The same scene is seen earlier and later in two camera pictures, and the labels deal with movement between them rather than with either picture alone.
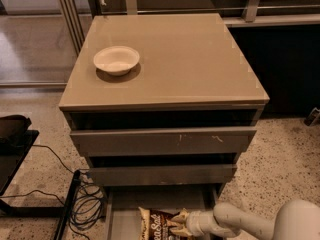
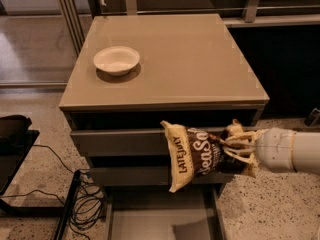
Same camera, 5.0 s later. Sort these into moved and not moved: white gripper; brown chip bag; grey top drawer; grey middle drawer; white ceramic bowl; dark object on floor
Moved: brown chip bag; white gripper
Not moved: grey top drawer; dark object on floor; grey middle drawer; white ceramic bowl
